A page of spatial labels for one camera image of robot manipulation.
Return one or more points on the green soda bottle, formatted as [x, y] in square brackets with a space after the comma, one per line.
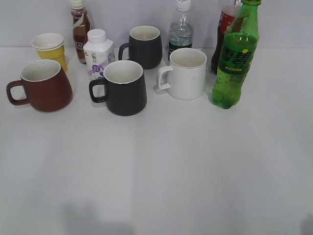
[239, 45]

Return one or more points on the dark red ceramic mug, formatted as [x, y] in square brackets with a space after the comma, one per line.
[46, 86]

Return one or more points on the yellow paper cup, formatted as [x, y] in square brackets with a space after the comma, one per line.
[50, 46]

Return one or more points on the black mug front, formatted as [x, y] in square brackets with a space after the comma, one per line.
[124, 86]

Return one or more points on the white ceramic mug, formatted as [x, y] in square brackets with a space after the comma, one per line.
[184, 77]

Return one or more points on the dark grey mug rear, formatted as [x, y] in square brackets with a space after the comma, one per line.
[144, 46]

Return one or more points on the clear water bottle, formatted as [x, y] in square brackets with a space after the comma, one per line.
[181, 30]

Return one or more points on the white yogurt drink bottle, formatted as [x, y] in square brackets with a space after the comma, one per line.
[99, 52]

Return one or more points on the brown coffee drink bottle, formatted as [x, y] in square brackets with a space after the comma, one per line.
[81, 26]

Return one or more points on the cola bottle red label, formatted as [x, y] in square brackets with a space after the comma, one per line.
[229, 11]

